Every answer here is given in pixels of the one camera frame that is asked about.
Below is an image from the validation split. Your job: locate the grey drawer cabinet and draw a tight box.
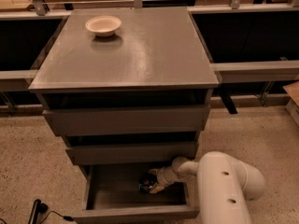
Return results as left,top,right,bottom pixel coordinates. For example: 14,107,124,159
28,7,220,173

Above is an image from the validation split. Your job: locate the grey metal railing frame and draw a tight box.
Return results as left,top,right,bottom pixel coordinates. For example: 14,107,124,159
1,2,298,113

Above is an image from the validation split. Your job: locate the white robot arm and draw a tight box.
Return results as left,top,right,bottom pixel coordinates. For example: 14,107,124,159
149,151,266,224

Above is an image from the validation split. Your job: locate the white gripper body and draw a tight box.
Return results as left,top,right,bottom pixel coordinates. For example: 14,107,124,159
157,166,187,187

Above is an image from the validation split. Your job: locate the grey middle drawer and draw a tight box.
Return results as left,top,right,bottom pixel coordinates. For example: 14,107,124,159
66,141,198,165

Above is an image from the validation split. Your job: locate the white paper bowl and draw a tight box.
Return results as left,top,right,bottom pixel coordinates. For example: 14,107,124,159
85,16,121,37

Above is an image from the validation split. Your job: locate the black cable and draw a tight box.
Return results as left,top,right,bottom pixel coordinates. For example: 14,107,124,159
38,210,75,224

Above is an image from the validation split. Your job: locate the grey top drawer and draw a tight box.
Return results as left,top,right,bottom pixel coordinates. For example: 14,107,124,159
43,105,209,136

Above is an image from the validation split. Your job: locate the blue pepsi can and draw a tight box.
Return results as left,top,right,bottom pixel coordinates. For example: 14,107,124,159
138,174,157,193

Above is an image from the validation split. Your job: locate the black power adapter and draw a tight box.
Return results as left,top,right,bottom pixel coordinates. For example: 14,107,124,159
28,199,48,224

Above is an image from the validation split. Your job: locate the grey open bottom drawer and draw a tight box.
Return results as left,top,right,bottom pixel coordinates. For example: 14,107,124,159
73,161,199,224

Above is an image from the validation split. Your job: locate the wooden box at right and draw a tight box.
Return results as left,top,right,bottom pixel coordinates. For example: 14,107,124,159
283,81,299,126

